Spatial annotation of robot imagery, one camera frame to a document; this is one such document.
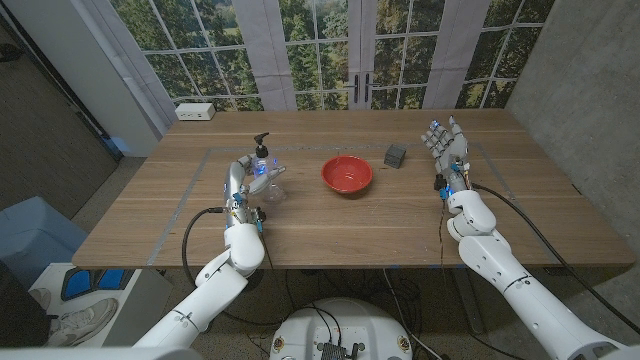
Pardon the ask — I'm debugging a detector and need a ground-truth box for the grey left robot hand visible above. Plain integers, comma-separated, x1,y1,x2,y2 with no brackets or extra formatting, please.
222,153,288,208

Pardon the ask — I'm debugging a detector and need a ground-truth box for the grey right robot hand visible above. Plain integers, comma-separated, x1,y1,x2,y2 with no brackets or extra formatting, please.
420,115,471,178

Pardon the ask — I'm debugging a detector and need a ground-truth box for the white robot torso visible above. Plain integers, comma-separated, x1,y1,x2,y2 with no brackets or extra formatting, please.
0,343,640,360

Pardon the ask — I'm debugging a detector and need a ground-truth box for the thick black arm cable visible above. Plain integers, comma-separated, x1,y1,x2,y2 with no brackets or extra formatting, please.
180,206,284,329
471,182,640,336

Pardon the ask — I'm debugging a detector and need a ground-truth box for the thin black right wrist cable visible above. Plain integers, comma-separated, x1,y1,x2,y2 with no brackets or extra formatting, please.
437,199,451,301

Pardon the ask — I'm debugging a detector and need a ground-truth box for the clear dispenser bottle black pump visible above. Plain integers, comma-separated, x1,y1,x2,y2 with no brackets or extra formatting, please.
249,131,288,204

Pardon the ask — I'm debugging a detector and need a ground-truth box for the printed window forest backdrop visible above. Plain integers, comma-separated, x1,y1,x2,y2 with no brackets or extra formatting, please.
82,0,556,112

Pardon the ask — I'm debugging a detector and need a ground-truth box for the black door handle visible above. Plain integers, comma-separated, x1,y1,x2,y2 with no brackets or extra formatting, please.
0,43,24,64

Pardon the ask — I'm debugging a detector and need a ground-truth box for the person's dark trouser leg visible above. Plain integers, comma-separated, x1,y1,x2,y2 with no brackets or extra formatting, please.
0,259,54,349

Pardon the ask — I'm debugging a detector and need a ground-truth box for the thin black left wrist cable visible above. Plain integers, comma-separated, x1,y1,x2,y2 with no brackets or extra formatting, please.
259,230,276,274

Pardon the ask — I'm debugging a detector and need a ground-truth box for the white power strip box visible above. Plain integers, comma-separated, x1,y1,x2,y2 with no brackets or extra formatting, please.
174,102,217,122

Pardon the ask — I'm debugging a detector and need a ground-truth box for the white grey sneaker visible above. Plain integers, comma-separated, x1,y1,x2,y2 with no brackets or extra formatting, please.
47,298,120,348

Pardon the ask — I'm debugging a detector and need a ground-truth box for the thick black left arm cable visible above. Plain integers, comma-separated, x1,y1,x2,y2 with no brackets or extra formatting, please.
180,206,284,329

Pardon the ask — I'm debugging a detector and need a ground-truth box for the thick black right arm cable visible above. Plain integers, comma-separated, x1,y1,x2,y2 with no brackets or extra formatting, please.
471,182,640,336

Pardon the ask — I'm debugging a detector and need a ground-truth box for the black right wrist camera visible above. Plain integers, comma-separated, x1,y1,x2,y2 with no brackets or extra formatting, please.
433,173,451,201

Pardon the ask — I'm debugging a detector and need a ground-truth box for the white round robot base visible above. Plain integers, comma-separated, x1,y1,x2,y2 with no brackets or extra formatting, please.
269,298,414,360

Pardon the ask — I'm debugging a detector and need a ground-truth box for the dark brown door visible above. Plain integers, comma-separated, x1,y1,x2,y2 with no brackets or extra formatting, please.
0,19,124,214

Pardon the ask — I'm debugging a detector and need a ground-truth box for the dark grey block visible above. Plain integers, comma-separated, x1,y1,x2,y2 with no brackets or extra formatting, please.
383,144,407,170

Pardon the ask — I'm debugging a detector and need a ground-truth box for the red bowl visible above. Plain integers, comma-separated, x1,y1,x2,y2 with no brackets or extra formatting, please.
320,154,374,195

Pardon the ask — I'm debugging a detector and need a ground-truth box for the grey floor cable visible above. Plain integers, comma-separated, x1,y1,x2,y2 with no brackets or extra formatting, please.
381,268,445,360

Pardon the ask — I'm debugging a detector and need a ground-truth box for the white box with blue panels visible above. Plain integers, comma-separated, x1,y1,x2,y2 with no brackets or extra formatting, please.
27,262,174,349

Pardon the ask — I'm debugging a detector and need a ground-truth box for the pale blue plastic bin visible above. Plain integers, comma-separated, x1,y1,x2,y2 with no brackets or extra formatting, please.
0,195,90,291

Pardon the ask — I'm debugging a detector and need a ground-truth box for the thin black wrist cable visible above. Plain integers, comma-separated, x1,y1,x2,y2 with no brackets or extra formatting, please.
259,230,276,274
437,199,451,301

